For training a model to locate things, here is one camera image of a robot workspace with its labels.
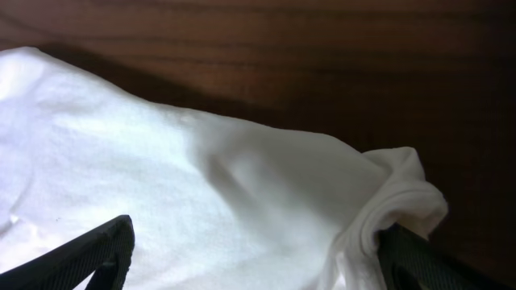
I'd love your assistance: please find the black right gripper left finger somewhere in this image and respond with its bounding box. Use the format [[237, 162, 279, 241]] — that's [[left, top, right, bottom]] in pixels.
[[1, 215, 135, 290]]

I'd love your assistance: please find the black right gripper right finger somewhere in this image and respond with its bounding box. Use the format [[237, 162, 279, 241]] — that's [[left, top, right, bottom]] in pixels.
[[377, 223, 512, 290]]

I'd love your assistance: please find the white t-shirt with green logo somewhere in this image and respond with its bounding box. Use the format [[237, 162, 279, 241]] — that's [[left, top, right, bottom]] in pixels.
[[1, 48, 447, 289]]

